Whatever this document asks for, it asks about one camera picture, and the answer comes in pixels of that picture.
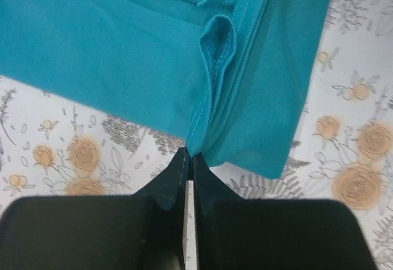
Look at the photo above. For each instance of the teal blue t shirt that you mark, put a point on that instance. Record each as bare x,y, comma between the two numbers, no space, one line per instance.
230,77

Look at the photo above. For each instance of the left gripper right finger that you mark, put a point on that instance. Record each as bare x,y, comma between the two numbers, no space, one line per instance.
237,233

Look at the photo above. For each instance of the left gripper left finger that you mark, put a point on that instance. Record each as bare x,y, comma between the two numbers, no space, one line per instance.
139,231

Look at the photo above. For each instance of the floral table mat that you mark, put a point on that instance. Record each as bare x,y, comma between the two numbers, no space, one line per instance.
342,148

